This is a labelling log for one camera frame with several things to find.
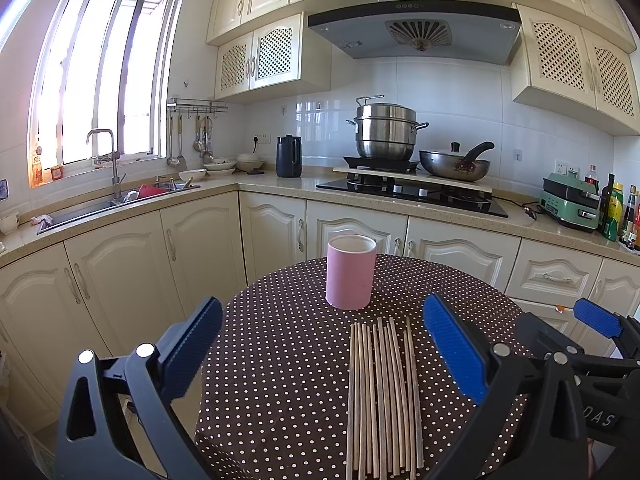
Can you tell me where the wall utensil rack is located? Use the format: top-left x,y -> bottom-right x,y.
166,98 -> 228,115

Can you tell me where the kitchen window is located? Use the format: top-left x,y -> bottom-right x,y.
28,0 -> 177,188

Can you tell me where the wooden chopstick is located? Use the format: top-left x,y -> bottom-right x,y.
366,325 -> 380,479
345,323 -> 356,480
388,318 -> 406,471
378,316 -> 393,479
356,323 -> 367,479
406,316 -> 424,469

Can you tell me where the steel stacked steamer pot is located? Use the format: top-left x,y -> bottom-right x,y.
346,94 -> 428,162

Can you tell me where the chrome sink faucet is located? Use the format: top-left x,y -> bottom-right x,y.
86,128 -> 127,201

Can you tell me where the black electric kettle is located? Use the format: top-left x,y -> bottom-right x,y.
277,136 -> 302,178

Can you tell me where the green countertop appliance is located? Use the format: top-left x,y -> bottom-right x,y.
539,174 -> 600,232

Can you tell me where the grey range hood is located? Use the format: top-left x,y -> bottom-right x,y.
308,0 -> 522,65

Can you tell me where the black gas stove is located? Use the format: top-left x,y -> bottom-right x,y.
316,157 -> 508,218

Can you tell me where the white bowl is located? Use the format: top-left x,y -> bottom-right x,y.
179,168 -> 207,182

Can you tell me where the steel wok black handle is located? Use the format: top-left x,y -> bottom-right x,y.
419,141 -> 495,182

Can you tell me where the pink cylindrical utensil holder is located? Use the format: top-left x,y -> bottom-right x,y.
326,234 -> 376,311

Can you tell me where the brown polka dot tablecloth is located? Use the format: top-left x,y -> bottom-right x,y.
194,255 -> 521,479

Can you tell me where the green oil bottle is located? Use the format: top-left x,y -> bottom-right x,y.
604,182 -> 624,242

